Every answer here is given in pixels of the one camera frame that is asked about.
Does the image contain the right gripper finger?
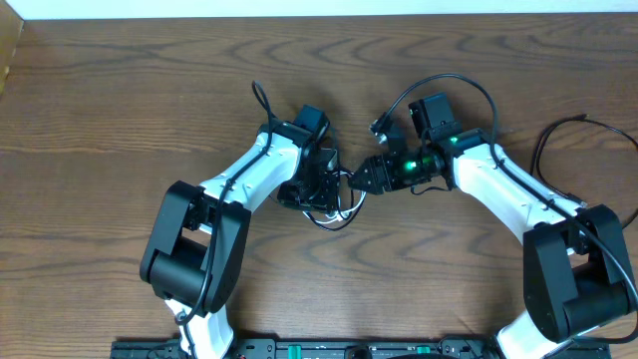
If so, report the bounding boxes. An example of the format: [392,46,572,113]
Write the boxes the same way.
[352,157,374,180]
[348,174,372,192]

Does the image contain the white usb cable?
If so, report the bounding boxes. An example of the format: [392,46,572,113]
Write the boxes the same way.
[306,169,368,224]

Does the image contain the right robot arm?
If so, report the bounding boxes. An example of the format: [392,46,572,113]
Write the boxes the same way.
[349,94,637,358]

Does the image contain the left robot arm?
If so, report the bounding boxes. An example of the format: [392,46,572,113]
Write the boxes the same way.
[140,106,340,358]

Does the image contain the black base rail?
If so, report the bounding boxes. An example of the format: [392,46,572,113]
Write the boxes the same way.
[110,336,610,359]

